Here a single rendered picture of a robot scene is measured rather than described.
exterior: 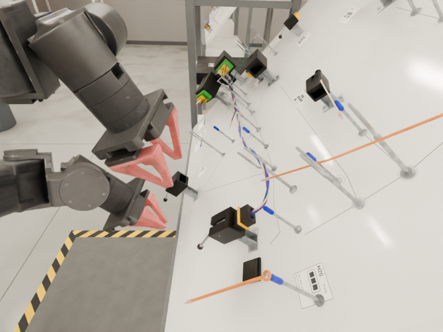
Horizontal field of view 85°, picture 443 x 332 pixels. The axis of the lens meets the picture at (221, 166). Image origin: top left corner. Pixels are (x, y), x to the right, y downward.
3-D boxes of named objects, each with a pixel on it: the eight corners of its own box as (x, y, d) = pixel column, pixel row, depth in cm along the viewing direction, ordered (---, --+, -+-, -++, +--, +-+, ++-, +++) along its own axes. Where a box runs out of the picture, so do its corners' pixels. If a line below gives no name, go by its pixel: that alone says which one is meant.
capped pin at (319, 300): (312, 298, 32) (258, 272, 28) (320, 292, 32) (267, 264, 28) (318, 309, 31) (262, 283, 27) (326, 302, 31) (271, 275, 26)
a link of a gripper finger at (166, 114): (200, 143, 37) (167, 91, 31) (191, 178, 32) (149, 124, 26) (164, 153, 39) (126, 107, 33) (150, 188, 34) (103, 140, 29)
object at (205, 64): (194, 85, 126) (193, 72, 122) (197, 66, 154) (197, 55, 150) (256, 87, 127) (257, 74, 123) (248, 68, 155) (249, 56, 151)
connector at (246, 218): (236, 219, 45) (228, 214, 44) (256, 208, 43) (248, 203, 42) (236, 233, 43) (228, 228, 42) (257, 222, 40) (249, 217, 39)
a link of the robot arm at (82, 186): (4, 149, 35) (13, 207, 36) (-18, 159, 25) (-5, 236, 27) (97, 145, 41) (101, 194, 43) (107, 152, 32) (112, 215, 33)
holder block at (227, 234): (226, 224, 48) (211, 216, 47) (246, 215, 45) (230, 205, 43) (224, 244, 45) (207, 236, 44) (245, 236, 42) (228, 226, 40)
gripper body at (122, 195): (150, 178, 46) (117, 155, 42) (132, 226, 39) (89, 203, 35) (131, 189, 49) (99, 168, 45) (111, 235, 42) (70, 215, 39)
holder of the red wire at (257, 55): (278, 62, 85) (258, 40, 81) (279, 80, 76) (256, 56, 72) (267, 72, 88) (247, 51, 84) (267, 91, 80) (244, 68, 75)
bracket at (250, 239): (249, 231, 50) (231, 221, 47) (258, 228, 48) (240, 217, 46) (248, 253, 46) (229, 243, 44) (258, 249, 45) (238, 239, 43)
